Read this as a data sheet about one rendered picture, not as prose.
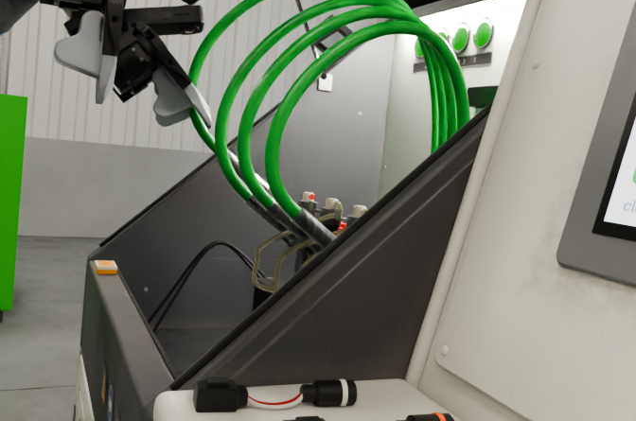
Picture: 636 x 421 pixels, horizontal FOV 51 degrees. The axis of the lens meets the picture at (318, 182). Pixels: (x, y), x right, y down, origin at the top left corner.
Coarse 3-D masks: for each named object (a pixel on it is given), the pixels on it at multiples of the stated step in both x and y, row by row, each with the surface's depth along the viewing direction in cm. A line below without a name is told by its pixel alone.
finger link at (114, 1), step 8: (112, 0) 65; (120, 0) 65; (112, 8) 65; (120, 8) 65; (112, 16) 65; (120, 16) 65; (104, 24) 66; (112, 24) 65; (120, 24) 65; (104, 32) 66; (112, 32) 65; (120, 32) 66; (104, 40) 66; (112, 40) 66; (104, 48) 66; (112, 48) 66
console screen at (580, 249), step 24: (624, 48) 47; (624, 72) 47; (624, 96) 46; (600, 120) 47; (624, 120) 45; (600, 144) 47; (624, 144) 45; (600, 168) 46; (624, 168) 44; (576, 192) 47; (600, 192) 45; (624, 192) 43; (576, 216) 46; (600, 216) 45; (624, 216) 43; (576, 240) 46; (600, 240) 44; (624, 240) 42; (576, 264) 45; (600, 264) 43; (624, 264) 42
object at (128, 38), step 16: (80, 16) 83; (128, 32) 82; (144, 32) 82; (128, 48) 82; (144, 48) 83; (128, 64) 82; (144, 64) 82; (128, 80) 81; (144, 80) 87; (128, 96) 88
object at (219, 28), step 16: (256, 0) 87; (400, 0) 95; (224, 16) 86; (208, 48) 85; (192, 64) 85; (192, 80) 85; (432, 80) 98; (432, 96) 99; (192, 112) 85; (432, 112) 99; (432, 128) 99; (208, 144) 86; (432, 144) 99
